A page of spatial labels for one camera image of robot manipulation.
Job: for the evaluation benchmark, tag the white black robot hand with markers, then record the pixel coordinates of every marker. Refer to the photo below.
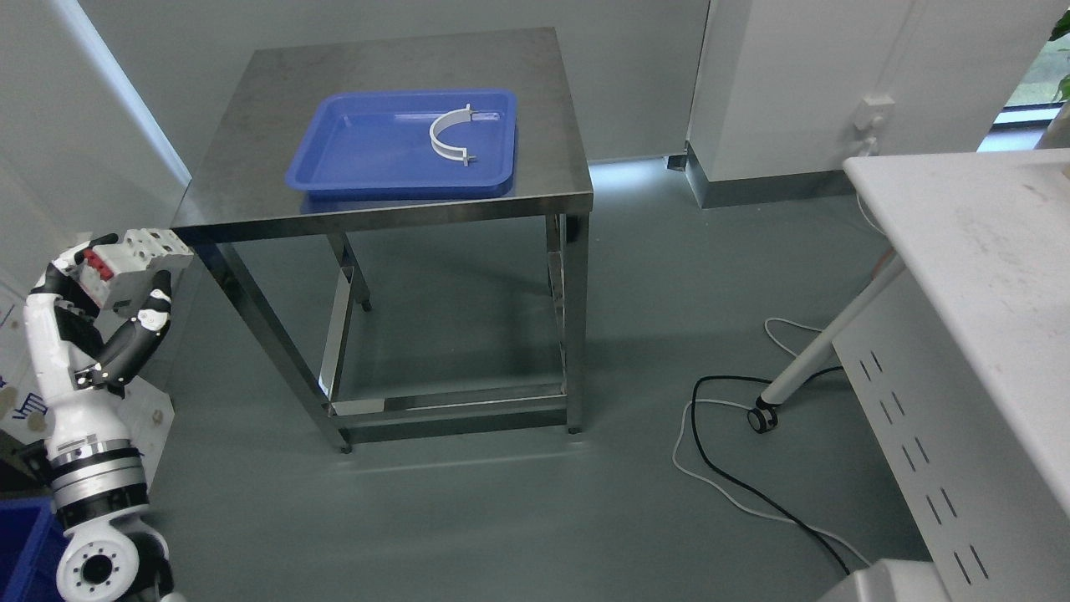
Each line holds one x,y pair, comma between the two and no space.
88,361

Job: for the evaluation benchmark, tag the grey circuit breaker red switches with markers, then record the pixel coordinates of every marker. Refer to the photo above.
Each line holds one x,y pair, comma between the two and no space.
119,276

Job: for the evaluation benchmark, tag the blue bin far left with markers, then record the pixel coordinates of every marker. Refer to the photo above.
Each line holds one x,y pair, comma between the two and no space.
32,542

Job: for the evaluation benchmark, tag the stainless steel table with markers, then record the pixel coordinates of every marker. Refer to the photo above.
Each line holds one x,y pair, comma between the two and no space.
237,194

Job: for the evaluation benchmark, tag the blue plastic tray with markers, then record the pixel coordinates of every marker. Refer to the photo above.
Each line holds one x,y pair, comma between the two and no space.
408,145

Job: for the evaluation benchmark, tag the white table on wheels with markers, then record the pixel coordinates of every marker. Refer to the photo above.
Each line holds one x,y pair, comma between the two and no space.
984,235

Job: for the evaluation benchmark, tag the white wall socket box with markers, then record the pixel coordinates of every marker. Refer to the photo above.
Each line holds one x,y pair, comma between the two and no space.
873,112

